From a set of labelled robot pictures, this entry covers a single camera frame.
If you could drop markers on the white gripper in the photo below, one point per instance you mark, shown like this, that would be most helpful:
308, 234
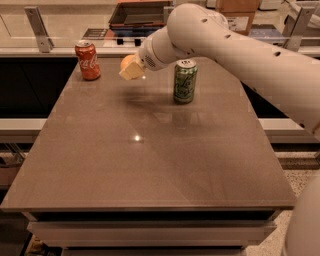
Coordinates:
147, 55

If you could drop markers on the orange fruit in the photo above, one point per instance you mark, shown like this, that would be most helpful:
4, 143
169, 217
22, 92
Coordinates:
126, 60

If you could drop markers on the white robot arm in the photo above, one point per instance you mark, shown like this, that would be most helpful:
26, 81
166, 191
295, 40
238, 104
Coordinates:
288, 80

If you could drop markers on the green soda can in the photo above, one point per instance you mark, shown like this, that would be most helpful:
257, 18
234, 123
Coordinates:
185, 74

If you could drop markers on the red coke can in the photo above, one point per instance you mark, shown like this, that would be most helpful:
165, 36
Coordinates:
87, 59

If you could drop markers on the dark tray bin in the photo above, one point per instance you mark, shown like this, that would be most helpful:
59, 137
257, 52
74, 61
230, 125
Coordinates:
138, 13

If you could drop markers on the cardboard box with label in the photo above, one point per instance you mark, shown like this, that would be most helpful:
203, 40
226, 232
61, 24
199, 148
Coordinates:
239, 13

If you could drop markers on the middle metal railing post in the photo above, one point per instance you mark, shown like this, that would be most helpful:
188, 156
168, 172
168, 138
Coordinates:
166, 12

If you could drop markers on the metal railing post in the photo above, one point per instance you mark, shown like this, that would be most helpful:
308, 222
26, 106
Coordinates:
166, 12
295, 37
44, 42

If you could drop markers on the left metal railing post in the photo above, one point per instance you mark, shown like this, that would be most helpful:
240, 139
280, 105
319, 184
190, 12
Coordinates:
44, 42

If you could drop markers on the right metal railing post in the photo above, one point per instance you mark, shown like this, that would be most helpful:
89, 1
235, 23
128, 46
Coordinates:
295, 37

